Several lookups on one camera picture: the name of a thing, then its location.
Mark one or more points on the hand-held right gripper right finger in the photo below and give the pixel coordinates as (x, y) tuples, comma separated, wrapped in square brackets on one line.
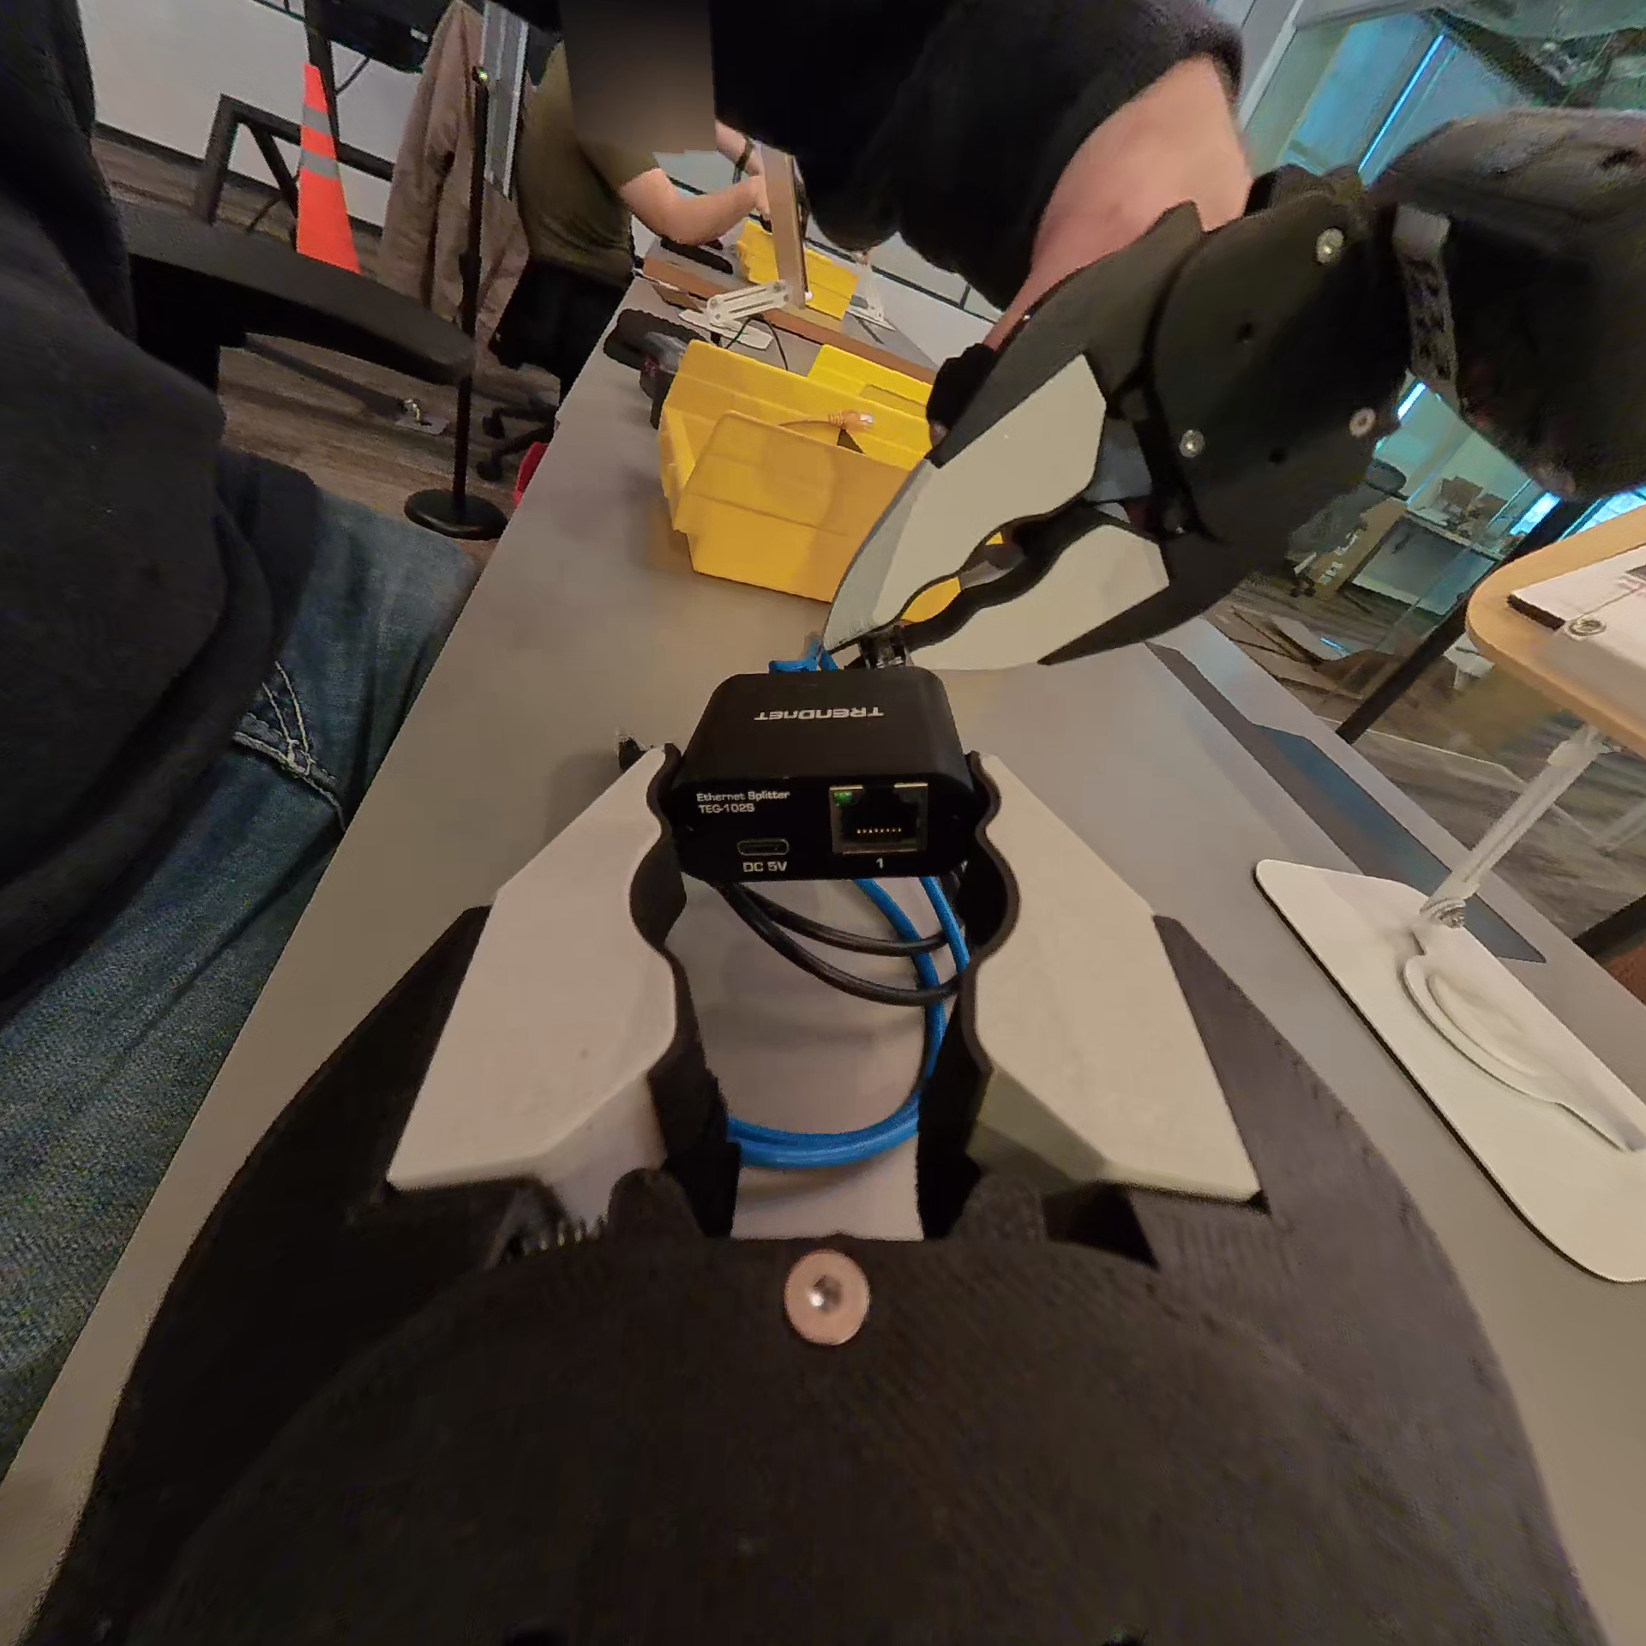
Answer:
[(1093, 1042)]

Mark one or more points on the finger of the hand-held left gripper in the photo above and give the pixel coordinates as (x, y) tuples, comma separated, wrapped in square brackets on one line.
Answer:
[(1003, 450), (1082, 592)]

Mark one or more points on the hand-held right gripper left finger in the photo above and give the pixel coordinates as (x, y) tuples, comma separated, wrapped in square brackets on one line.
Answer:
[(541, 1029)]

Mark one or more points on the black ethernet splitter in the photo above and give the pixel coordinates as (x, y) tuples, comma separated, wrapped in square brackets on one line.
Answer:
[(810, 734)]

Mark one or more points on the person's left forearm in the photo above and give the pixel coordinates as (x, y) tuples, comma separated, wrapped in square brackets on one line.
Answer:
[(925, 101)]

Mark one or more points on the person's left hand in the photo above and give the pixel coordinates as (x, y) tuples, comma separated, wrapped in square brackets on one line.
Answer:
[(1145, 165)]

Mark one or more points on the yellow plastic bin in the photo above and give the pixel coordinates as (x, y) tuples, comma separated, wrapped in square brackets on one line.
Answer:
[(699, 388), (783, 265), (874, 388), (769, 514)]

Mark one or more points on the brown wooden tray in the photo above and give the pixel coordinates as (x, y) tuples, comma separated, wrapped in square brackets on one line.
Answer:
[(874, 346)]

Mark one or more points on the person's leg in jeans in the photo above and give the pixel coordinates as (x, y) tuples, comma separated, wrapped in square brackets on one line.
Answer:
[(155, 1004)]

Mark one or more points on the black device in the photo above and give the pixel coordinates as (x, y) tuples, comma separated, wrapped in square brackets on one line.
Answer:
[(634, 336)]

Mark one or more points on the printed instruction sheet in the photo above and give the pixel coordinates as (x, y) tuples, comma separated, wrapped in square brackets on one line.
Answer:
[(1588, 592)]

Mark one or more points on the black office chair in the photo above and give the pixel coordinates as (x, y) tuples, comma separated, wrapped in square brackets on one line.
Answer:
[(513, 431)]

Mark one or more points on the black round-base stand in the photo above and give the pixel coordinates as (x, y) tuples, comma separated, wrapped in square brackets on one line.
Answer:
[(457, 514)]

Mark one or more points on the beige hanging jacket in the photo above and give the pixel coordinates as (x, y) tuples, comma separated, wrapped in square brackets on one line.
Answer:
[(442, 193)]

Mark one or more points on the person's dark jacket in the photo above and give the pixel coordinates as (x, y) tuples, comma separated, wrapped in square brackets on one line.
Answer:
[(100, 514)]

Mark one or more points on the orange traffic cone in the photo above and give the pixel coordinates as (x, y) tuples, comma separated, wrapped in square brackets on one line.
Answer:
[(322, 193)]

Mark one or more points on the black table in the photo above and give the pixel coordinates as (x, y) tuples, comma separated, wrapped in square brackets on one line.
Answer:
[(282, 308)]

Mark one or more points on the whiteboard on black frame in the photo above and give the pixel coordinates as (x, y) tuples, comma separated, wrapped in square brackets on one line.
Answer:
[(194, 65)]

